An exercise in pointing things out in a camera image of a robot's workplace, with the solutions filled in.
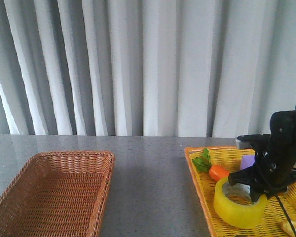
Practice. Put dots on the yellow wicker basket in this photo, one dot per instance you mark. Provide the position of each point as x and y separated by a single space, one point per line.
229 157

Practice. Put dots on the purple foam cube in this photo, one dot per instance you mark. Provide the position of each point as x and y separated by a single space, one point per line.
247 161

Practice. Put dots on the grey pleated curtain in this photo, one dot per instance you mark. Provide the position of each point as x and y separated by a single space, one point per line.
187 68

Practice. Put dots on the orange toy carrot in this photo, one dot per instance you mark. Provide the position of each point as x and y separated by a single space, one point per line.
203 164

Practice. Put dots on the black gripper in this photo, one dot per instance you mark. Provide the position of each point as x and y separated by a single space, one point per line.
275 167

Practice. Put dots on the yellow tape roll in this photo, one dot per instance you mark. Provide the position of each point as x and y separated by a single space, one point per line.
233 205

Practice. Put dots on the brown wicker basket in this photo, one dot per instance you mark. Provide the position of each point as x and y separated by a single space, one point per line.
58 194

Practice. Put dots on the toy bread loaf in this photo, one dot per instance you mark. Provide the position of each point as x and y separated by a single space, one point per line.
287 228

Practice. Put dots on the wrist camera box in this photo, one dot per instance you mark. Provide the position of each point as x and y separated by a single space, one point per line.
254 141

